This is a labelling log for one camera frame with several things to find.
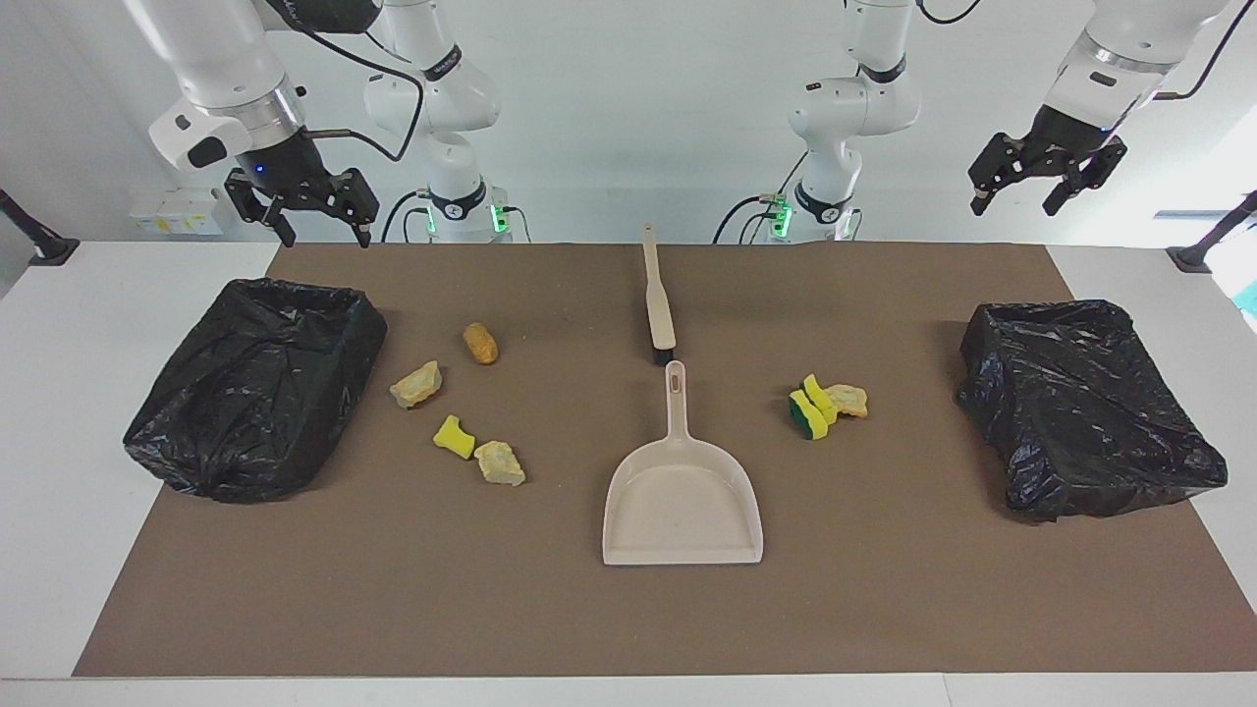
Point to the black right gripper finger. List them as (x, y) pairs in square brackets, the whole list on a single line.
[(358, 196), (250, 196)]

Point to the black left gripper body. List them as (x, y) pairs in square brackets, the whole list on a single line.
[(1065, 137)]

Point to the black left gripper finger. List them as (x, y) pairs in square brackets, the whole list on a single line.
[(1002, 162), (1095, 167)]

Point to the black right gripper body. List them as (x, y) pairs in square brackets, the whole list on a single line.
[(285, 167)]

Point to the brown croquette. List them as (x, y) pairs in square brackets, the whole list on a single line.
[(480, 344)]

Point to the beige bread chunk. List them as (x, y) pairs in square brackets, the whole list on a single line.
[(416, 385)]

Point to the bread piece with orange crust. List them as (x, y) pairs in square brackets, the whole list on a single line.
[(850, 401)]

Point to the pale sponge chunk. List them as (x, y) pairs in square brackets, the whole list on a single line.
[(500, 463)]

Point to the beige brush with black bristles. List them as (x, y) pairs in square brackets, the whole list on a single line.
[(658, 304)]

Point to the beige plastic dustpan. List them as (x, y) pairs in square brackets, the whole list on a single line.
[(683, 501)]

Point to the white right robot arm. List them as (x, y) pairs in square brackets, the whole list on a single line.
[(211, 59)]

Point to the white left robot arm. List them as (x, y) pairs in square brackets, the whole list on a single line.
[(854, 108)]

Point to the bin with black trash bag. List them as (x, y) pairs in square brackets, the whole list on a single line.
[(245, 412), (1080, 422)]

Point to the teal plastic object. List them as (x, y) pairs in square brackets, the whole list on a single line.
[(1249, 299)]

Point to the brown table mat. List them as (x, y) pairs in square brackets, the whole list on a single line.
[(884, 589)]

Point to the white wall socket boxes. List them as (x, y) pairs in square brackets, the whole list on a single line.
[(177, 211)]

